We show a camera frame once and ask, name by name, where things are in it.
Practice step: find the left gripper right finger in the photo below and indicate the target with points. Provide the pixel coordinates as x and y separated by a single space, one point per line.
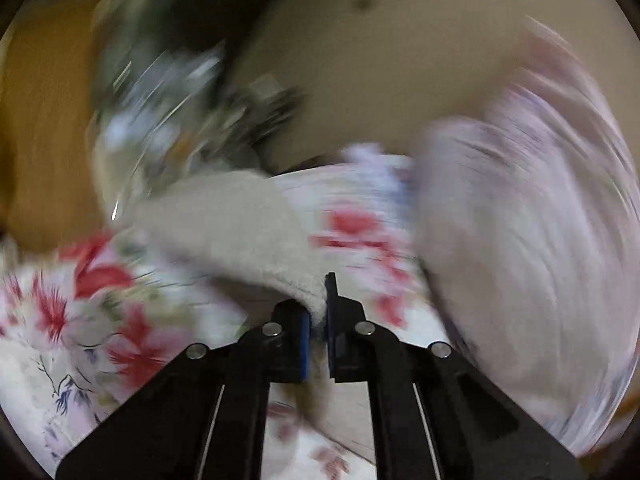
435 415

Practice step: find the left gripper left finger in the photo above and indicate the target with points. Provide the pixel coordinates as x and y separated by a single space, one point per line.
203 416

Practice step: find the beige cable knit sweater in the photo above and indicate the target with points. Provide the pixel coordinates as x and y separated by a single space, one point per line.
239 225

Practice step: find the floral bed sheet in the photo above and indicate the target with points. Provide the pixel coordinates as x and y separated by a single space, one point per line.
86 327

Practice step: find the pale pink floral pillow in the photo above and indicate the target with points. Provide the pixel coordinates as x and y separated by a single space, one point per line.
527 224

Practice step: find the cluttered bedside items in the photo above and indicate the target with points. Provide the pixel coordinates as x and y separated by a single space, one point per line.
162 111

